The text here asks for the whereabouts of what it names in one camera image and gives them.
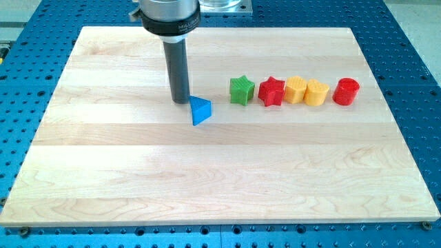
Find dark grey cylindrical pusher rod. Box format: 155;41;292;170
161;35;189;104

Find blue triangle block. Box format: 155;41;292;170
189;96;212;126

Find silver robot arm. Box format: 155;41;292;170
129;0;201;104

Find green star block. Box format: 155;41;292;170
229;75;255;106

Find red star block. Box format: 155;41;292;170
258;76;285;107

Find light wooden board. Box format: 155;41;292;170
1;26;440;227

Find yellow heart block left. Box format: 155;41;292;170
284;76;307;104

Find yellow heart block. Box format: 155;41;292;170
284;76;307;104
303;79;329;106

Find yellow heart block right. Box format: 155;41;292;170
303;79;329;106

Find red cylinder block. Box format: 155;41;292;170
332;78;360;105

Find board corner clamp left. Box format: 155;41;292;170
17;227;30;238

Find board corner clamp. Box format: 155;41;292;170
17;227;30;238
420;221;433;231

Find board corner clamp right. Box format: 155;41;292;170
420;221;433;231

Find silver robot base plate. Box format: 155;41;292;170
199;0;253;16

